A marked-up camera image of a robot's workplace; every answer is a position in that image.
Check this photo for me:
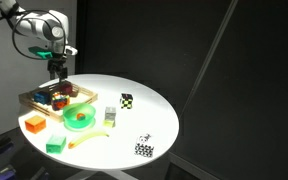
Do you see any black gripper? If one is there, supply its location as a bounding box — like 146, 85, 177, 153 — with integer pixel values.
47, 56, 68, 83

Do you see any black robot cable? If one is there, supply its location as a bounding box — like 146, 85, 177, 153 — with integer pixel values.
0, 9, 67, 61

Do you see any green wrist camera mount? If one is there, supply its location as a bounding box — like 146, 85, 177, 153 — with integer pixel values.
28, 46, 53, 60

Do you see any pink cube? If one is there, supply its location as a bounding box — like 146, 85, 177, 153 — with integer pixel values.
59, 83, 73, 95

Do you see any green block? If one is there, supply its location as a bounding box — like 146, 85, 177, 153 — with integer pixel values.
46, 135, 66, 154

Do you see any blue cube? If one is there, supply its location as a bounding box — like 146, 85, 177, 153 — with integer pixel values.
34, 91, 50, 105

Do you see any wooden slatted tray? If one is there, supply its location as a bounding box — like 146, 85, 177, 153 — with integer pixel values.
19, 81, 98, 122

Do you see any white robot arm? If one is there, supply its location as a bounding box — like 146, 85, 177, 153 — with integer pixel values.
0, 0, 78, 83

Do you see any yellow banana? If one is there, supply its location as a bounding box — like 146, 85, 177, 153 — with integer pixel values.
68, 130, 109, 149

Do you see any white round table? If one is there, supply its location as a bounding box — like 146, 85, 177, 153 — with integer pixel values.
17, 73, 180, 180

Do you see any orange block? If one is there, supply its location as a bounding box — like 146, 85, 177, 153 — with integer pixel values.
25, 115, 46, 134

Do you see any multicoloured picture cube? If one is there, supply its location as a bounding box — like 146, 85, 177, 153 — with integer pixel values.
51, 92, 70, 111

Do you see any green translucent bowl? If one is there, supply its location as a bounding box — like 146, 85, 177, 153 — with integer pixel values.
63, 103, 96, 131

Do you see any black and green checkered cube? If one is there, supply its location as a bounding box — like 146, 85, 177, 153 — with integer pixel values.
120, 93, 133, 109

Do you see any small yellow-green block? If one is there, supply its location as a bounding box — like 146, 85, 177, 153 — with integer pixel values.
103, 120, 115, 128

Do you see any black and white patterned card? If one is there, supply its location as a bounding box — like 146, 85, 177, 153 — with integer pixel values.
134, 134, 154, 158

